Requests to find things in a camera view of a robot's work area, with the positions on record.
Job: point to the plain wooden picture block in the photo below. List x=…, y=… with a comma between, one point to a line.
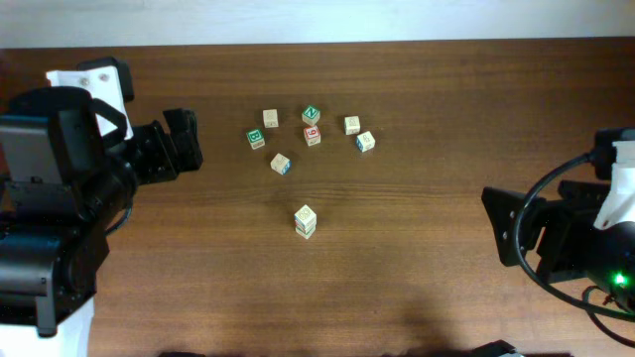
x=270, y=118

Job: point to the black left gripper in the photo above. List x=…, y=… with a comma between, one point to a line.
x=149, y=149

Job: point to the wooden block green N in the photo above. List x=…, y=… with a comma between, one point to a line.
x=311, y=115

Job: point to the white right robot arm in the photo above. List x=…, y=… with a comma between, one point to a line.
x=610, y=261

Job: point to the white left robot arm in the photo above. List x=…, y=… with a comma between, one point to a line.
x=54, y=241

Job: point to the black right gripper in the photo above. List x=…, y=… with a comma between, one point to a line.
x=546, y=230

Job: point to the wooden block red U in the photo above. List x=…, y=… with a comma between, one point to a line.
x=306, y=222

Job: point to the wooden block red 9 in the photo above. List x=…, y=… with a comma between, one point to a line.
x=312, y=135

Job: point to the wooden block green B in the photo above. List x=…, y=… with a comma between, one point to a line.
x=255, y=138

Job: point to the wooden block blue L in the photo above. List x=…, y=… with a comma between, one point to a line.
x=365, y=141

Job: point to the wooden block ice cream picture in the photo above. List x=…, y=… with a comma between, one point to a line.
x=352, y=125

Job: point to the wooden block yellow T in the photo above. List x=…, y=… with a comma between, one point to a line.
x=281, y=164

